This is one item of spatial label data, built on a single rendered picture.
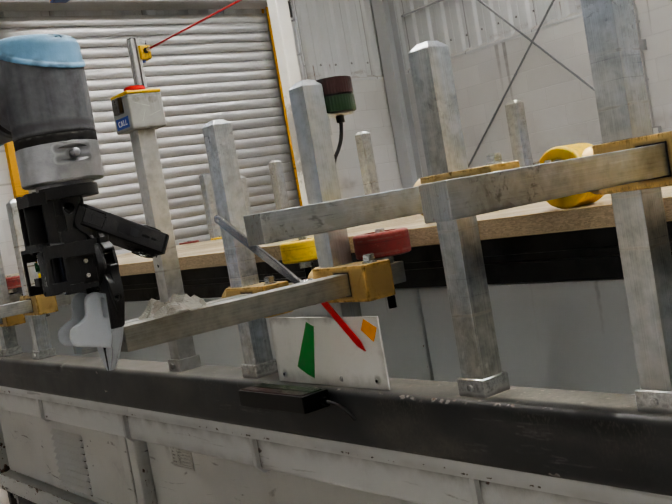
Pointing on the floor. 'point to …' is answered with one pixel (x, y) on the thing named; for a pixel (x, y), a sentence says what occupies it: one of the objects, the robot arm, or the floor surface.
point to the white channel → (281, 27)
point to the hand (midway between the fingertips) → (115, 357)
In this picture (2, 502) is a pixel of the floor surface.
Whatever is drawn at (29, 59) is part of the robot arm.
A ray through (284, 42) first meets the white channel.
